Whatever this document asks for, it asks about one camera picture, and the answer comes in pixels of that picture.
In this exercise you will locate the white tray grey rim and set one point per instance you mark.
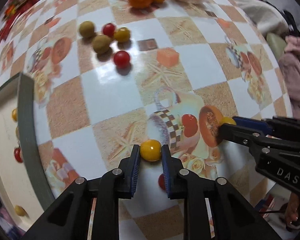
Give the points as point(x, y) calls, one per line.
point(5, 175)

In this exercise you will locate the sofa with grey striped cover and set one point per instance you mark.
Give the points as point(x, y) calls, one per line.
point(257, 7)

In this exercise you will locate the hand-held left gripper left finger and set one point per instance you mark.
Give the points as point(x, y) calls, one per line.
point(135, 171)

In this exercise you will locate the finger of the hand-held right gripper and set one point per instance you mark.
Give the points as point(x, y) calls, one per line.
point(252, 125)
point(237, 136)

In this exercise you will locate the yellow cherry tomato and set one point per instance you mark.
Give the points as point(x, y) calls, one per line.
point(14, 114)
point(227, 120)
point(150, 150)
point(122, 34)

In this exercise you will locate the red cherry tomato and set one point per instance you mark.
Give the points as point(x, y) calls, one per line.
point(109, 29)
point(121, 59)
point(18, 155)
point(161, 182)

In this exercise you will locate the pink fuzzy garment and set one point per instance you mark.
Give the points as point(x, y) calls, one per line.
point(297, 80)

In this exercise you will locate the person's right hand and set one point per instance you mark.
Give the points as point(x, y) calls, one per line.
point(293, 210)

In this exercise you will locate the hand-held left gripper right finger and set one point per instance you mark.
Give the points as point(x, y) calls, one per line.
point(165, 171)

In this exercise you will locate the green chair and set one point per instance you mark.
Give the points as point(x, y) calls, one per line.
point(276, 45)

